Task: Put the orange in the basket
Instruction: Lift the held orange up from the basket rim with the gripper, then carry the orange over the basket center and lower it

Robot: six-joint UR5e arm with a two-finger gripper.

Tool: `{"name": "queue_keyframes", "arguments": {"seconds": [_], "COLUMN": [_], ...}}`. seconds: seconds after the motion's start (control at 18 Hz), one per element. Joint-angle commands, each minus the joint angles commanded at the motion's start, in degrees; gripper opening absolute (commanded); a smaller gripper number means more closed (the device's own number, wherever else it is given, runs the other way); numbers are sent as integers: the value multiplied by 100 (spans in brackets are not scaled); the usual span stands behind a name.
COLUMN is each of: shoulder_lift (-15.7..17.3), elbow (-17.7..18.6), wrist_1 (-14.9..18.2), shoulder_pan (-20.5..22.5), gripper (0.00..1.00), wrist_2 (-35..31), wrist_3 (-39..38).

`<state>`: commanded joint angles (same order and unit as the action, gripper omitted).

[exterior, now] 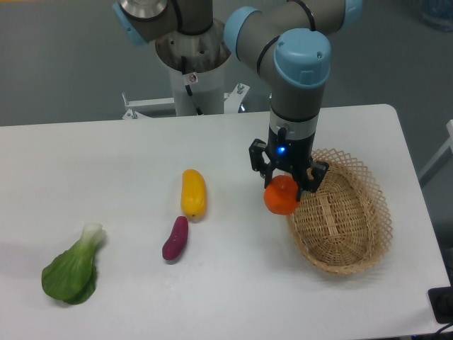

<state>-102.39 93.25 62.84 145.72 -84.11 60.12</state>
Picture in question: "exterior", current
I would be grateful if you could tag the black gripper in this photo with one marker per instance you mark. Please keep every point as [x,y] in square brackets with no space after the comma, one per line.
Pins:
[289,149]

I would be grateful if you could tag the orange fruit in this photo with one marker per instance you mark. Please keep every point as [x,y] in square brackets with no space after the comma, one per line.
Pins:
[280,195]

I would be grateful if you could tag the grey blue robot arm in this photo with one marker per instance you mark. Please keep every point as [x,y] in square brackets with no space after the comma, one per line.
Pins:
[287,48]

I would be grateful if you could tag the woven wicker basket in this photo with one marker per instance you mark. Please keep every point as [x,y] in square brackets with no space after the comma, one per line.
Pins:
[345,227]

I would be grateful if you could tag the yellow mango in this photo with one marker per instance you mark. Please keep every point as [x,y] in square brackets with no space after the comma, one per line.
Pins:
[193,199]

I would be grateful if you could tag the purple sweet potato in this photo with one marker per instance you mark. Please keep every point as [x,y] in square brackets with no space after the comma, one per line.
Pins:
[175,244]

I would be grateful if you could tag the black device at table edge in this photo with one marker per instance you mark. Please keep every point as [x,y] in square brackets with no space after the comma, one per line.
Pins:
[441,304]

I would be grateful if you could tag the green bok choy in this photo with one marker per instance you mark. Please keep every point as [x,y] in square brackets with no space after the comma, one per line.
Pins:
[71,276]

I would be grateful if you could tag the white pedestal base bracket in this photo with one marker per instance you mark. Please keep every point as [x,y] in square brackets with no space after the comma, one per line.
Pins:
[242,99]

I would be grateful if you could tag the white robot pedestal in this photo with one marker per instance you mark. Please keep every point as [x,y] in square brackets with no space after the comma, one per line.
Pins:
[195,63]

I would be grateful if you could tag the white frame at right edge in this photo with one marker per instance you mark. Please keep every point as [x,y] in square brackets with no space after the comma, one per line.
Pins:
[437,160]

